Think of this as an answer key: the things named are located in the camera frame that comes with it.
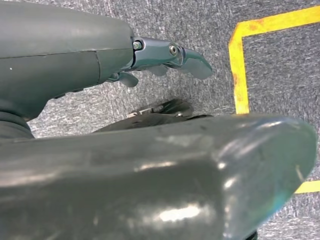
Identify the yellow tape square outline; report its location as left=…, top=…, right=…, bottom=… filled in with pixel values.
left=228, top=4, right=320, bottom=195

